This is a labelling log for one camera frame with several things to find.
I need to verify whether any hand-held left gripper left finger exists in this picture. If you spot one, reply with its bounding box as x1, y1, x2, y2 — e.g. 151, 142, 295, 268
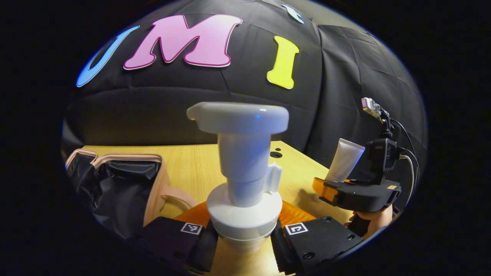
134, 201, 219, 273

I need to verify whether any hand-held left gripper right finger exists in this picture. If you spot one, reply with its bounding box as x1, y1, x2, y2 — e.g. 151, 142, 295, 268
270, 199, 364, 276

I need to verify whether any white squeeze tube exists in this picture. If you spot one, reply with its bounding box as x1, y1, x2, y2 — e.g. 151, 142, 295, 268
324, 138, 366, 183

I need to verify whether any white pump bottle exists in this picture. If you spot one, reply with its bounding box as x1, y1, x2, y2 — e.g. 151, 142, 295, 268
186, 102, 290, 255

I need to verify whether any pink suitcase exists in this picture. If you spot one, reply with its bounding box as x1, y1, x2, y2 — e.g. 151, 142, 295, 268
64, 149, 198, 240

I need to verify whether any black backdrop cloth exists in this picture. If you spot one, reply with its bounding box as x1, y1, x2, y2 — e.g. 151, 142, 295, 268
61, 0, 428, 215

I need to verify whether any white cable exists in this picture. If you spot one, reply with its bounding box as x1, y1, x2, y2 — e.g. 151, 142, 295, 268
399, 153, 416, 207

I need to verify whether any black cable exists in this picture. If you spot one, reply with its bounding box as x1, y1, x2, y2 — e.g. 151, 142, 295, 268
390, 118, 421, 186

